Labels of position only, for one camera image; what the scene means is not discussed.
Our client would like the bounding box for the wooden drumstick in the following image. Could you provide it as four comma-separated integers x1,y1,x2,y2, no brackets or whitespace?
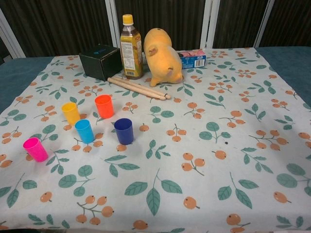
107,77,169,100
112,76,173,100

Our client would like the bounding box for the dark folding screen white frame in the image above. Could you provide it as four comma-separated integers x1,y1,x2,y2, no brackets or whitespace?
0,0,311,59

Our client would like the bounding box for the yellow plastic cup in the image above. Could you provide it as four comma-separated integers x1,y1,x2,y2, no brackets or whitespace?
61,101,81,126

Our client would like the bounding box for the pink and blue cookie box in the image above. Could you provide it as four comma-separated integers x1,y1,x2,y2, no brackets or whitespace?
176,48,207,70

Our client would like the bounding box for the black cardboard box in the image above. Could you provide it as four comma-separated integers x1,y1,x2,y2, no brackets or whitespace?
78,44,123,81

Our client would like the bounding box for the pink plastic cup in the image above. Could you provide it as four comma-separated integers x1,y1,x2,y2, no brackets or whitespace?
22,137,49,163

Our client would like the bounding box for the dark blue plastic cup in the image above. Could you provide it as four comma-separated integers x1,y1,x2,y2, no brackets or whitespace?
114,117,134,146

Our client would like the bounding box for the yellow plush toy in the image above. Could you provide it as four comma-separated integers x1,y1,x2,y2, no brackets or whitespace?
143,27,184,87

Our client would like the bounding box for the floral fruit print tablecloth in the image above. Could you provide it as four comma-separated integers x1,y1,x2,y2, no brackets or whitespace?
0,47,311,233

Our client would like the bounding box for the light blue plastic cup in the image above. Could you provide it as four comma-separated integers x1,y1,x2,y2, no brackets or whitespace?
74,119,96,144

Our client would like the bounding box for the large orange plastic cup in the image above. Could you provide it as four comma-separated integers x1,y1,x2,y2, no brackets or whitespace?
94,95,115,119

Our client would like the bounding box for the tea bottle yellow cap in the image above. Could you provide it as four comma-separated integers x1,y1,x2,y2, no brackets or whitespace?
120,14,144,81

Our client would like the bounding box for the teal table cover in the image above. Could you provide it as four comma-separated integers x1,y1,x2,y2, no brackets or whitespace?
0,46,311,115

